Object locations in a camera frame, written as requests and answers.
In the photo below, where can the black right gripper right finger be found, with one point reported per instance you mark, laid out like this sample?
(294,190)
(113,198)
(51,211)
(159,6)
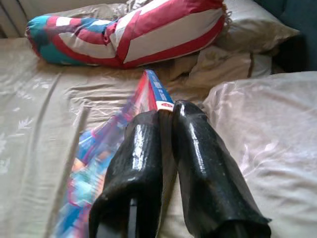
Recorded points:
(210,178)

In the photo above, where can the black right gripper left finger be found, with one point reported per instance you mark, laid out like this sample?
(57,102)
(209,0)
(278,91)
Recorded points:
(133,178)

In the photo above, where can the anime cover comic book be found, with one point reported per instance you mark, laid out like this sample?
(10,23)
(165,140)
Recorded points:
(99,158)

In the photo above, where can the white floral pillow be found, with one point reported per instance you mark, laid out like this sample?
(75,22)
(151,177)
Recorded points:
(272,138)

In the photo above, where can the crumpled beige cloth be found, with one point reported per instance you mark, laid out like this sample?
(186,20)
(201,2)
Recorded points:
(223,64)

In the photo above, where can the bed with grey floral sheet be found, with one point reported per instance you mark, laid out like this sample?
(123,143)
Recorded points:
(37,104)

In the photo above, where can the red white blue bolster pillow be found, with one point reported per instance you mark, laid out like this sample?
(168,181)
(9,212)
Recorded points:
(148,37)

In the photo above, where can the beige pillow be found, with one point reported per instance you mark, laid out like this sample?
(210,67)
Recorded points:
(255,27)

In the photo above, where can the dark teal upholstered chair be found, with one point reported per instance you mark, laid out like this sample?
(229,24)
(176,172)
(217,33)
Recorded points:
(297,29)

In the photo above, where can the grey striped curtain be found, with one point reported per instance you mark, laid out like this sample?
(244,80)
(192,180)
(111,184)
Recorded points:
(11,22)

